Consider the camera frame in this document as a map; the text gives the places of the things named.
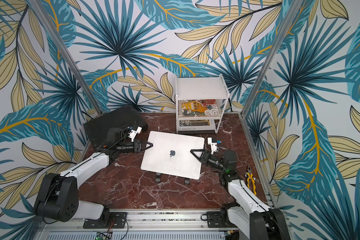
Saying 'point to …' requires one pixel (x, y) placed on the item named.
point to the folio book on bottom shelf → (198, 126)
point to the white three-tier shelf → (201, 86)
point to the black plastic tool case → (122, 117)
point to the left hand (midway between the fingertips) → (151, 147)
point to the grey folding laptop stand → (158, 176)
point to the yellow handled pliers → (249, 176)
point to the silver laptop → (170, 154)
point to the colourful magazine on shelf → (199, 107)
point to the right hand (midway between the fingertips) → (183, 158)
